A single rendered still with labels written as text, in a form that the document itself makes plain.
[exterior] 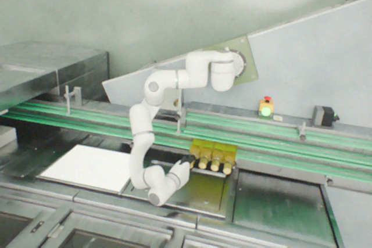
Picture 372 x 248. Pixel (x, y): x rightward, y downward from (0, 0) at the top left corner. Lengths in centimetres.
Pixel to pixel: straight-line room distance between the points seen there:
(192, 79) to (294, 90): 63
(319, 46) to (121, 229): 123
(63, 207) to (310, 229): 105
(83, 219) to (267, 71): 111
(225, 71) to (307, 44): 52
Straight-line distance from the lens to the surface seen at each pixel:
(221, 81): 128
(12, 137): 205
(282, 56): 164
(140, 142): 120
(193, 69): 126
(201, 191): 149
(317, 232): 150
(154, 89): 123
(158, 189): 119
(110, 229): 136
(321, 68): 168
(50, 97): 207
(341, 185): 181
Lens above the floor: 236
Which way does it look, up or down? 65 degrees down
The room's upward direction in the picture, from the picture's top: 146 degrees counter-clockwise
